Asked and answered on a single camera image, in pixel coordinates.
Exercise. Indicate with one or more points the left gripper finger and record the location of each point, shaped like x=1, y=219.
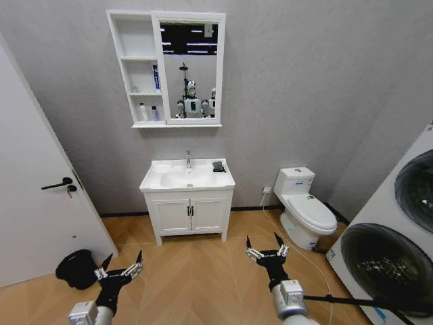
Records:
x=101, y=272
x=134, y=269

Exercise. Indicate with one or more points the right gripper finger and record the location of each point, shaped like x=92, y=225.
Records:
x=283, y=250
x=253, y=253

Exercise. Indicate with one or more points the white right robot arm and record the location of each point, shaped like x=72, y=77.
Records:
x=291, y=301

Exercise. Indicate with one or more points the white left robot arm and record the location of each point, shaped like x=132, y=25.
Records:
x=86, y=313

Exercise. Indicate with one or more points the white vanity cabinet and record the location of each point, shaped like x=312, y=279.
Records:
x=172, y=215

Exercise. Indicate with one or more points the dark folded towel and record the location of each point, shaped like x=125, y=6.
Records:
x=218, y=166

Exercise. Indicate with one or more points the white ceramic washbasin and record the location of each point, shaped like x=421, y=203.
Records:
x=182, y=178

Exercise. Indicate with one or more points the white toilet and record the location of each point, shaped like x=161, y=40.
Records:
x=306, y=210

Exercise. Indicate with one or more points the black door lock with key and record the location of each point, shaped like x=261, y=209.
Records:
x=71, y=189

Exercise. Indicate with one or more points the white stacked washer dryer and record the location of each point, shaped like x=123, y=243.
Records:
x=382, y=216

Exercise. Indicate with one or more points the white door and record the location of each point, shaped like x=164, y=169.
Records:
x=30, y=189

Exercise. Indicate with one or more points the chrome faucet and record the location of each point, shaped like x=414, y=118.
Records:
x=188, y=159

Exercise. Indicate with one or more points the purple bottle with black cap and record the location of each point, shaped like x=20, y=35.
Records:
x=155, y=114

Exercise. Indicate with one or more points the white bottle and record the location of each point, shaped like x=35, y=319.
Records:
x=143, y=113

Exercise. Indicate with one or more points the white framed mirror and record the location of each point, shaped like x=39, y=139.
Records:
x=203, y=78

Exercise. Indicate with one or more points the blue and white tube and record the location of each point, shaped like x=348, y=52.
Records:
x=156, y=78

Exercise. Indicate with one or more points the white wall outlet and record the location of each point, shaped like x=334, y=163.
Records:
x=267, y=190

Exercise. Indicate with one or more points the white wall shelf cabinet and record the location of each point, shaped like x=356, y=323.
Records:
x=135, y=37

